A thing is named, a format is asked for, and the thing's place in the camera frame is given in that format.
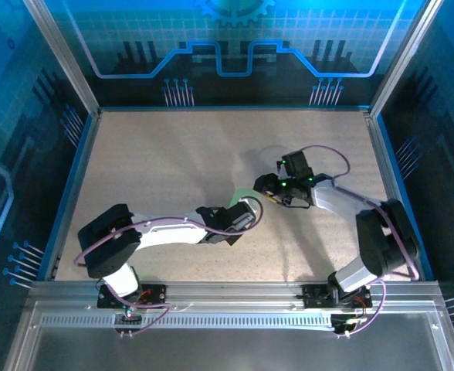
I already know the grey metal plate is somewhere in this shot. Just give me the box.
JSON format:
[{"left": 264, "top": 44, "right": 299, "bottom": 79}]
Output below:
[{"left": 2, "top": 301, "right": 454, "bottom": 371}]

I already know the small LED control board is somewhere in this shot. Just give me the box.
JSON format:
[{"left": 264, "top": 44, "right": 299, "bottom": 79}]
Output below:
[
  {"left": 113, "top": 303, "right": 145, "bottom": 324},
  {"left": 331, "top": 313, "right": 369, "bottom": 335}
]

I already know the blue side strip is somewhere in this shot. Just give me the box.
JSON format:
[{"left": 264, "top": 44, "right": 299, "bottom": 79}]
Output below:
[{"left": 36, "top": 111, "right": 103, "bottom": 282}]

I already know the thin black cable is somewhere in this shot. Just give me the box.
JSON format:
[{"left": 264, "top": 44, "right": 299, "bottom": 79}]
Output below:
[{"left": 280, "top": 199, "right": 313, "bottom": 211}]

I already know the aluminium frame rail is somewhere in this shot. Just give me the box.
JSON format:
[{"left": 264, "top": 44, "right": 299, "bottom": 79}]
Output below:
[{"left": 28, "top": 281, "right": 444, "bottom": 311}]

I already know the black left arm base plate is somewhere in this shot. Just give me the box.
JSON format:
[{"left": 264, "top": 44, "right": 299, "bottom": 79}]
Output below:
[{"left": 97, "top": 283, "right": 168, "bottom": 310}]

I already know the slotted grey cable duct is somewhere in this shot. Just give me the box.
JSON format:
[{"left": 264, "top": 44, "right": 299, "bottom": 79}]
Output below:
[{"left": 39, "top": 313, "right": 336, "bottom": 330}]

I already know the aluminium side rail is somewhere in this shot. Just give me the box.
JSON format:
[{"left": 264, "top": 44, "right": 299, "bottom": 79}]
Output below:
[{"left": 364, "top": 111, "right": 435, "bottom": 282}]

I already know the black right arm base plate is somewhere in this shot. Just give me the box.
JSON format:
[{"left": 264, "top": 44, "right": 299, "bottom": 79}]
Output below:
[{"left": 301, "top": 284, "right": 374, "bottom": 310}]

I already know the aluminium right frame post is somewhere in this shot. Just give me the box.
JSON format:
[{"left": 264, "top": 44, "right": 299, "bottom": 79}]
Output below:
[{"left": 368, "top": 0, "right": 445, "bottom": 117}]

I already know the aluminium frame post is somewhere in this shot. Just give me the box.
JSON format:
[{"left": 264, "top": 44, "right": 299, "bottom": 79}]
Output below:
[
  {"left": 368, "top": 0, "right": 445, "bottom": 117},
  {"left": 21, "top": 0, "right": 101, "bottom": 117}
]

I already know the aluminium left frame post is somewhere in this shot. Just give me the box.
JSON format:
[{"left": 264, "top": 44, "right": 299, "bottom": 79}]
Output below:
[{"left": 21, "top": 0, "right": 101, "bottom": 117}]

